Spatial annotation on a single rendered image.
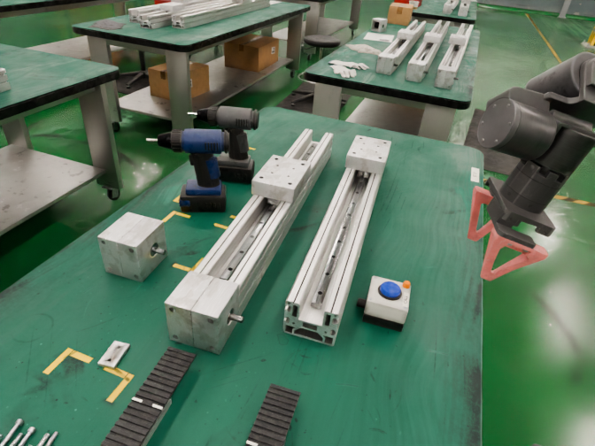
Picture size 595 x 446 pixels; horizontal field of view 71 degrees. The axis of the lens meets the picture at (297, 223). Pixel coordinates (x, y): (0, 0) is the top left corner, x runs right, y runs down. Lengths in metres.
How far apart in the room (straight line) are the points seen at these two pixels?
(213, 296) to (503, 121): 0.52
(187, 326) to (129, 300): 0.18
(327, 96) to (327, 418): 2.08
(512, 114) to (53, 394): 0.76
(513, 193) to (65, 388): 0.73
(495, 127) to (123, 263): 0.73
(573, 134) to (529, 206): 0.09
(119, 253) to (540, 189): 0.75
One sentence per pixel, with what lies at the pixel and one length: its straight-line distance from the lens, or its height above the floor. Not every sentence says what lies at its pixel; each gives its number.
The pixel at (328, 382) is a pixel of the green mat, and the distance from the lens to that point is 0.77.
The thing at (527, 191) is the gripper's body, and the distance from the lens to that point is 0.58.
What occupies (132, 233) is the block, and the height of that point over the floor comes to 0.87.
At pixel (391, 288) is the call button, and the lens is 0.85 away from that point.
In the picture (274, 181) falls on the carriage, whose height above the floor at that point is 0.90.
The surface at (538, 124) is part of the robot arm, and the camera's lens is 0.53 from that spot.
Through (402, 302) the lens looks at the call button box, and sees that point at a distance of 0.85.
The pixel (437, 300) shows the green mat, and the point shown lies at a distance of 0.98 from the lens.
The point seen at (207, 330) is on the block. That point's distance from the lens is 0.76.
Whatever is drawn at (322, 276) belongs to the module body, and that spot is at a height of 0.84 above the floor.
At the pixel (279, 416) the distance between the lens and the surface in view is 0.69.
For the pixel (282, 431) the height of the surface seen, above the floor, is 0.81.
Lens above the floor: 1.41
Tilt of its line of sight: 34 degrees down
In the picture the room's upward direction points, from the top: 5 degrees clockwise
